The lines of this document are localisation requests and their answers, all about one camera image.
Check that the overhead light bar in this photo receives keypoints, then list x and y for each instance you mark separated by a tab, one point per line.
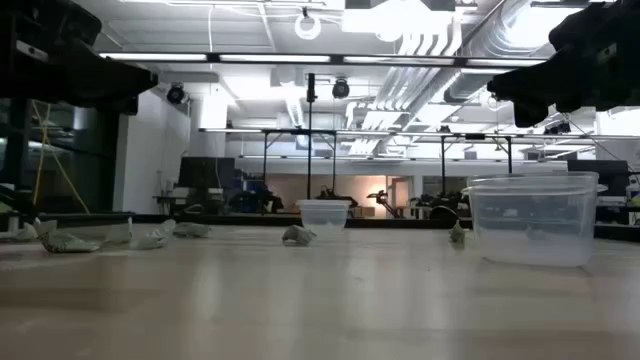
275	58

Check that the white green sweetener packet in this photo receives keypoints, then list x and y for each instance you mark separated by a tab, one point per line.
150	241
26	232
192	230
457	234
168	226
65	242
298	235

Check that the silver ceiling duct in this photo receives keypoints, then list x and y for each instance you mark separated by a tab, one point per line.
480	55

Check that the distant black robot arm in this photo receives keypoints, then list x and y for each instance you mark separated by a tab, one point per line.
382	199

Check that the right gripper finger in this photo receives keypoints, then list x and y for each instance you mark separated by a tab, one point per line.
530	114
522	82

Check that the large clear plastic bin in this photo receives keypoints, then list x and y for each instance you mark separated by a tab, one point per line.
532	220

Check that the black table edge rail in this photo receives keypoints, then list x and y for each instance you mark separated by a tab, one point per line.
250	220

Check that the round black ceiling camera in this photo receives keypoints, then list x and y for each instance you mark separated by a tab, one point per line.
340	88
176	94

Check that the distant frame light bar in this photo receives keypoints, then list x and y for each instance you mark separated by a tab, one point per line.
400	134

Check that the black vertical pole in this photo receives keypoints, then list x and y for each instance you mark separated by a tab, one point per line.
310	140

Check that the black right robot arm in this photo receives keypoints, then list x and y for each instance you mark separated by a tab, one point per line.
600	22

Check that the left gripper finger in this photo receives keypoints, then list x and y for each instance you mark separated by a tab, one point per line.
130	80
125	105

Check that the dark computer monitor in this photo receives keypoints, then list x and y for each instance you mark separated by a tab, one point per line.
597	175
206	172

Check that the small clear plastic bin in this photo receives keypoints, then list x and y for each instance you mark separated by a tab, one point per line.
323	216

